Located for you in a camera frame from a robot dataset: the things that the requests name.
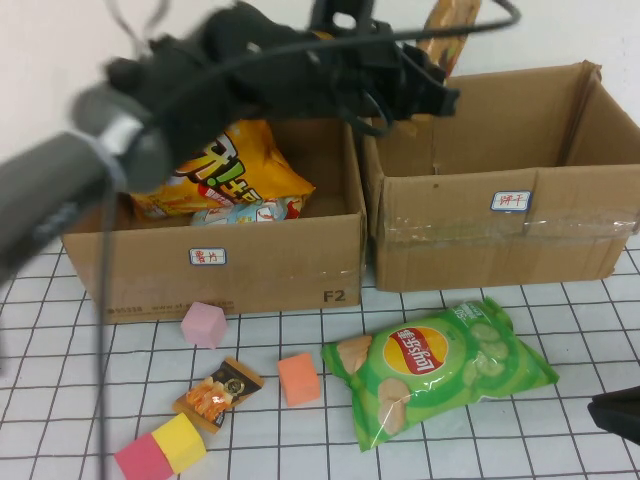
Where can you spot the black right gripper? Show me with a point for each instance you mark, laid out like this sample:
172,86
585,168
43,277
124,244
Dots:
617,412

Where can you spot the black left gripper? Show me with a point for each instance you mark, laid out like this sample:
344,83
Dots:
370,75

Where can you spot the brown wafer snack packet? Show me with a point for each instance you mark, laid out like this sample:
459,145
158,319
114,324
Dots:
450,25

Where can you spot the green Lay's chips bag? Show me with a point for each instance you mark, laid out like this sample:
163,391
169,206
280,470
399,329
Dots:
425,390

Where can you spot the small black snack packet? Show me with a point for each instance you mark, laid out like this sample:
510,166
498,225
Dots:
220,395

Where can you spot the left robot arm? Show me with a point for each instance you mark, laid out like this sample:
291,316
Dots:
50,190

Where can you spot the light blue snack bag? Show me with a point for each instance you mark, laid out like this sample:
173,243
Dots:
240,214

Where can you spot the white grid tablecloth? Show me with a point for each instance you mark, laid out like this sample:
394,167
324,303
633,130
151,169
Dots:
500,450

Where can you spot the cardboard box with clear tape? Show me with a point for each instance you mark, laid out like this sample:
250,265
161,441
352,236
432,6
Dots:
450,250

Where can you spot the orange potato chips bag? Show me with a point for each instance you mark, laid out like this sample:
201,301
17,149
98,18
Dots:
250,170

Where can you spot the cardboard box with F2 print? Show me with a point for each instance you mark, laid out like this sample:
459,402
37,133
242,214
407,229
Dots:
275,270

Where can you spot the white label with red writing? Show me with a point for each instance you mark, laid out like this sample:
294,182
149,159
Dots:
207,256

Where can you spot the orange foam cube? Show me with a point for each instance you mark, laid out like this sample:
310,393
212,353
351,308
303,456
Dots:
299,380

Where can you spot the pink foam cube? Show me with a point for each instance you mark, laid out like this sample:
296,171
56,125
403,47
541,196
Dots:
202,325

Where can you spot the yellow foam cube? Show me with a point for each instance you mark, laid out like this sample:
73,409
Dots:
181,442

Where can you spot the red foam cube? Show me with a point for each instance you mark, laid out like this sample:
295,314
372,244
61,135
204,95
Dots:
144,457

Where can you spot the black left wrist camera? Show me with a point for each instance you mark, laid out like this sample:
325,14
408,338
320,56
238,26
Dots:
340,12

